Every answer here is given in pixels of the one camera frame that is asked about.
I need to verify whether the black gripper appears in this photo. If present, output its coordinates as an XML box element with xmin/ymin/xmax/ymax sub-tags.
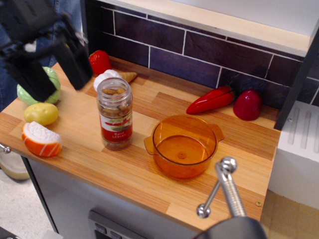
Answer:
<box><xmin>0</xmin><ymin>0</ymin><xmax>93</xmax><ymax>102</ymax></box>

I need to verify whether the clear almond spice jar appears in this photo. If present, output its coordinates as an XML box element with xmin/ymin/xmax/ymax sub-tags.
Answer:
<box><xmin>97</xmin><ymin>77</ymin><xmax>133</xmax><ymax>151</ymax></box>

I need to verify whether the orange transparent plastic pot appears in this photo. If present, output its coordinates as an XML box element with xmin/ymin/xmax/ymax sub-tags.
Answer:
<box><xmin>144</xmin><ymin>115</ymin><xmax>224</xmax><ymax>179</ymax></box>

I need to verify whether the person in blue jeans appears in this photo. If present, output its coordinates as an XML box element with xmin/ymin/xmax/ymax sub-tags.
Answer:
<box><xmin>0</xmin><ymin>0</ymin><xmax>82</xmax><ymax>180</ymax></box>

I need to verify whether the green toy cabbage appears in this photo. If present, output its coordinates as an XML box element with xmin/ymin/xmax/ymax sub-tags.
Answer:
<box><xmin>16</xmin><ymin>66</ymin><xmax>61</xmax><ymax>106</ymax></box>

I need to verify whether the yellow toy potato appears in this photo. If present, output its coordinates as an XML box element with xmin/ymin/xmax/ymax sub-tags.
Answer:
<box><xmin>24</xmin><ymin>103</ymin><xmax>59</xmax><ymax>126</ymax></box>

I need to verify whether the red toy strawberry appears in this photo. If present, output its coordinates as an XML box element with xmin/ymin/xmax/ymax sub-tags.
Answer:
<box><xmin>89</xmin><ymin>50</ymin><xmax>112</xmax><ymax>75</ymax></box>

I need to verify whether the orange salmon sushi toy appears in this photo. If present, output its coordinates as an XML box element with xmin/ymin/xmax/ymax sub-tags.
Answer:
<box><xmin>21</xmin><ymin>121</ymin><xmax>62</xmax><ymax>157</ymax></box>

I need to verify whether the toy ice cream cone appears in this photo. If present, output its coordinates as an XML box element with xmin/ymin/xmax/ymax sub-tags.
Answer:
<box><xmin>93</xmin><ymin>70</ymin><xmax>138</xmax><ymax>91</ymax></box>

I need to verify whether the small metal knob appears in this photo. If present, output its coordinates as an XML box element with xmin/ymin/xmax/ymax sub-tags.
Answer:
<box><xmin>0</xmin><ymin>144</ymin><xmax>11</xmax><ymax>154</ymax></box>

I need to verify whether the grey oven control panel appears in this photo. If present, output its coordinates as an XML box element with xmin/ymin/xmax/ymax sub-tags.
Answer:
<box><xmin>88</xmin><ymin>210</ymin><xmax>144</xmax><ymax>239</ymax></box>

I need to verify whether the red toy chili pepper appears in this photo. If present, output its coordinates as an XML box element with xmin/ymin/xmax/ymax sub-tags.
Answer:
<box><xmin>186</xmin><ymin>86</ymin><xmax>236</xmax><ymax>114</ymax></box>

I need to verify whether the dark red toy pepper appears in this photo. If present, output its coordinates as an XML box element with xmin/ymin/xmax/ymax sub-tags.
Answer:
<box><xmin>233</xmin><ymin>89</ymin><xmax>262</xmax><ymax>121</ymax></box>

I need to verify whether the pale wooden shelf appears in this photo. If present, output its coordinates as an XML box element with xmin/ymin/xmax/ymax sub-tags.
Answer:
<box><xmin>104</xmin><ymin>0</ymin><xmax>319</xmax><ymax>57</ymax></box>

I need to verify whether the white toy sink unit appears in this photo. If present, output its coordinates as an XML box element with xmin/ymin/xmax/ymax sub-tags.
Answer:
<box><xmin>268</xmin><ymin>101</ymin><xmax>319</xmax><ymax>209</ymax></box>

